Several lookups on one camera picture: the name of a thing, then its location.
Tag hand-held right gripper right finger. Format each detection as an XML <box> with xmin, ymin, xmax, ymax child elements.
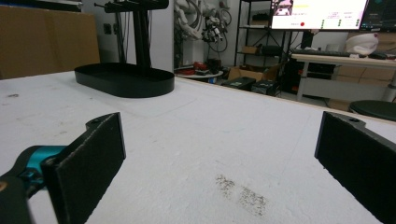
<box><xmin>314</xmin><ymin>110</ymin><xmax>396</xmax><ymax>224</ymax></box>

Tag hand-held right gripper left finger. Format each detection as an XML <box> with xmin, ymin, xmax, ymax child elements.
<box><xmin>0</xmin><ymin>112</ymin><xmax>127</xmax><ymax>224</ymax></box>

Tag black round stool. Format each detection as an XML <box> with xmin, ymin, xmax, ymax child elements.
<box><xmin>348</xmin><ymin>99</ymin><xmax>396</xmax><ymax>123</ymax></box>

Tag stacked cardboard boxes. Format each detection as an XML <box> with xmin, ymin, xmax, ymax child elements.
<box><xmin>334</xmin><ymin>65</ymin><xmax>396</xmax><ymax>87</ymax></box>

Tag beige desk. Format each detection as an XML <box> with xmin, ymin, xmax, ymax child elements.
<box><xmin>290</xmin><ymin>53</ymin><xmax>396</xmax><ymax>103</ymax></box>

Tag black stand with oval tray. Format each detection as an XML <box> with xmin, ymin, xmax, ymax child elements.
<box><xmin>74</xmin><ymin>0</ymin><xmax>176</xmax><ymax>99</ymax></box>

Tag black keyboard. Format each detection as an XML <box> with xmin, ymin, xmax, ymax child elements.
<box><xmin>292</xmin><ymin>49</ymin><xmax>353</xmax><ymax>58</ymax></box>

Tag white cloth bundle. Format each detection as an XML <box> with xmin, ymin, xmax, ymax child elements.
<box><xmin>345</xmin><ymin>32</ymin><xmax>380</xmax><ymax>57</ymax></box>

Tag brown cardboard sheet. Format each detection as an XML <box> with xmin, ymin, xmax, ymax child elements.
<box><xmin>0</xmin><ymin>5</ymin><xmax>101</xmax><ymax>80</ymax></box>

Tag open cardboard box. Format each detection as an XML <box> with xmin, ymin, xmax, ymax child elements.
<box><xmin>227</xmin><ymin>63</ymin><xmax>281</xmax><ymax>83</ymax></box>

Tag black case with green label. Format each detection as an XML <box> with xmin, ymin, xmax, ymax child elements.
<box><xmin>220</xmin><ymin>76</ymin><xmax>258</xmax><ymax>91</ymax></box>

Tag dark monitor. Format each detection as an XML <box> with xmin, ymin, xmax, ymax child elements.
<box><xmin>359</xmin><ymin>0</ymin><xmax>396</xmax><ymax>33</ymax></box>

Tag round low table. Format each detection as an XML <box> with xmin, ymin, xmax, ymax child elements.
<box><xmin>175</xmin><ymin>69</ymin><xmax>225</xmax><ymax>84</ymax></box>

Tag large lit monitor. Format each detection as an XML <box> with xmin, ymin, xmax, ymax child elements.
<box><xmin>270</xmin><ymin>0</ymin><xmax>370</xmax><ymax>32</ymax></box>

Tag black metal shelf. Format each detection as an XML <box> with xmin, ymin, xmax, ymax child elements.
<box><xmin>233</xmin><ymin>0</ymin><xmax>292</xmax><ymax>68</ymax></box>

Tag white robot parts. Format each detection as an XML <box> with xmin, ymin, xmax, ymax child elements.
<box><xmin>173</xmin><ymin>0</ymin><xmax>233</xmax><ymax>54</ymax></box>

